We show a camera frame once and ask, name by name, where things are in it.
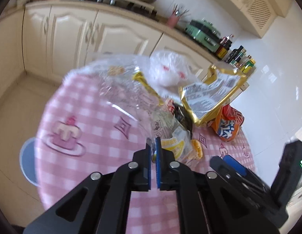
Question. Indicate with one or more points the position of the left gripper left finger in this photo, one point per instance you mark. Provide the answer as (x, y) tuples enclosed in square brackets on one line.
[(100, 203)]

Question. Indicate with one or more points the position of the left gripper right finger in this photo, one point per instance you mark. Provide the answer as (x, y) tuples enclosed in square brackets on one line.
[(207, 203)]

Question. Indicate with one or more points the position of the clear plastic bread bag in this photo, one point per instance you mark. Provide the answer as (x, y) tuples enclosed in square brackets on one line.
[(123, 82)]

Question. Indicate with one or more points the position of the cream kitchen cabinets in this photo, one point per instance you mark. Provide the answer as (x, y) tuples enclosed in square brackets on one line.
[(50, 38)]

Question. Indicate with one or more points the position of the yellow orange peel in bag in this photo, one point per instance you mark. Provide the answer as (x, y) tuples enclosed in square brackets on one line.
[(196, 150)]

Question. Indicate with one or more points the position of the orange chip bag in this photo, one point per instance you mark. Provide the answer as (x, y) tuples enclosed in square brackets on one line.
[(227, 123)]

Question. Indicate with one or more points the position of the pink checkered tablecloth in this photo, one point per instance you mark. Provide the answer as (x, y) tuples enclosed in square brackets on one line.
[(80, 133)]

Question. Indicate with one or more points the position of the blue round stool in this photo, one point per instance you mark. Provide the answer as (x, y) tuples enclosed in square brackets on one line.
[(27, 161)]

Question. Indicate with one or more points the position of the gold foil snack bag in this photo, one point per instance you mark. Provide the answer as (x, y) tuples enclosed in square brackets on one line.
[(203, 99)]

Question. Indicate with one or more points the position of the green yellow bottle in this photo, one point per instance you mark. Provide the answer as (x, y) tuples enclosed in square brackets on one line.
[(248, 65)]

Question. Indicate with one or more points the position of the white plastic bag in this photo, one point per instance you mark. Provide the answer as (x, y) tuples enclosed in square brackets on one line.
[(168, 68)]

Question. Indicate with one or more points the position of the dark soy sauce bottle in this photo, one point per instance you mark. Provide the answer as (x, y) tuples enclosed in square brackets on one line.
[(224, 46)]

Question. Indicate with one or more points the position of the green electric cooker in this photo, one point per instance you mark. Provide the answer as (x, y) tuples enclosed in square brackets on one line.
[(204, 33)]

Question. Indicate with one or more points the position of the pink utensil holder cup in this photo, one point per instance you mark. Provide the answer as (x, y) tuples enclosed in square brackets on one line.
[(172, 21)]

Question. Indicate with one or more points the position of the upper lattice cabinet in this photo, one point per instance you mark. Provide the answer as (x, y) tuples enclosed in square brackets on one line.
[(256, 16)]

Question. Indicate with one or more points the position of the black gas stove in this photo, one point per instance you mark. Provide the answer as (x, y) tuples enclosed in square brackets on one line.
[(135, 6)]

